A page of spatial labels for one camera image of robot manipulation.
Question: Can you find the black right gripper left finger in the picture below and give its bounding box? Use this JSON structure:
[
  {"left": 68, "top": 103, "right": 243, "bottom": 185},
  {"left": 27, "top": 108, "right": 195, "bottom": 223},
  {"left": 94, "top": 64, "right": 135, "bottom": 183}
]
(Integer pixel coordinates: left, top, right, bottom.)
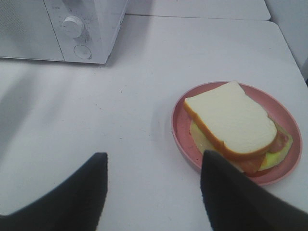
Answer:
[{"left": 0, "top": 153, "right": 108, "bottom": 231}]

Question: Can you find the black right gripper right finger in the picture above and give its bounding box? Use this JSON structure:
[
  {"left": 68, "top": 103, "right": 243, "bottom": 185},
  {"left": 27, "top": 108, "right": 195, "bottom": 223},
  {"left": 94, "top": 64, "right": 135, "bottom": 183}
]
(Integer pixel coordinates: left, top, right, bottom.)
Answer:
[{"left": 200, "top": 150, "right": 308, "bottom": 231}]

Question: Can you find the pink round plate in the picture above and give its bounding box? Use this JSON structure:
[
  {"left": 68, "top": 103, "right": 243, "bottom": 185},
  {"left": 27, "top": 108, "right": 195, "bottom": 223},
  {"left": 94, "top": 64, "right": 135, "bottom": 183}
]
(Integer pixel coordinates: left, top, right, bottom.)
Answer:
[{"left": 171, "top": 81, "right": 303, "bottom": 186}]

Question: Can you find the white microwave door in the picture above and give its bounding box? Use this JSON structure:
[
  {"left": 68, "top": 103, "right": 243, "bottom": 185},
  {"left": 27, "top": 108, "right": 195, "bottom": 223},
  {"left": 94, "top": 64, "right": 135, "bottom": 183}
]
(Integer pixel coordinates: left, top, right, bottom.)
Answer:
[{"left": 0, "top": 0, "right": 64, "bottom": 61}]

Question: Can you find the red ham tomato filling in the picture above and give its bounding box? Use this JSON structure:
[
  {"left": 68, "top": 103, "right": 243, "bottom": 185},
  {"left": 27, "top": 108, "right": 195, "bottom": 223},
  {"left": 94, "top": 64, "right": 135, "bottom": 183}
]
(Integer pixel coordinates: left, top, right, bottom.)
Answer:
[{"left": 238, "top": 134, "right": 282, "bottom": 175}]

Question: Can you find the yellow green lettuce cheese layer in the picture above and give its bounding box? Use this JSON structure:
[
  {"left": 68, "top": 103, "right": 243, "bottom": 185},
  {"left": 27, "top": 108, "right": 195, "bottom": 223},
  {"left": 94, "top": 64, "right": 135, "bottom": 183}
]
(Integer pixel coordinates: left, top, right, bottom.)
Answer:
[{"left": 259, "top": 123, "right": 293, "bottom": 171}]

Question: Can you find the top bread slice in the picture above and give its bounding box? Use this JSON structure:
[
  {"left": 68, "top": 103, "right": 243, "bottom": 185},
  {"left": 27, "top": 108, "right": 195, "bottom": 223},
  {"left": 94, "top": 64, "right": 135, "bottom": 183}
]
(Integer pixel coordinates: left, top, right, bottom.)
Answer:
[{"left": 183, "top": 81, "right": 277, "bottom": 160}]

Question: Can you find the lower white timer knob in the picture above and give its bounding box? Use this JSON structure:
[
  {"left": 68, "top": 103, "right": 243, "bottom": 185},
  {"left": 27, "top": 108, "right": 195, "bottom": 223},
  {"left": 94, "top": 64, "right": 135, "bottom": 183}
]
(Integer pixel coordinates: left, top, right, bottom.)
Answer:
[{"left": 62, "top": 15, "right": 85, "bottom": 38}]

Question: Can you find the white microwave oven body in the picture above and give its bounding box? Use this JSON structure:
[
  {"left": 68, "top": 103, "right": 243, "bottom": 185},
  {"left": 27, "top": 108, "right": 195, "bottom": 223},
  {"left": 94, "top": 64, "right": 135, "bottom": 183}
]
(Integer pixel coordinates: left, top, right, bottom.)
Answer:
[{"left": 44, "top": 0, "right": 128, "bottom": 64}]

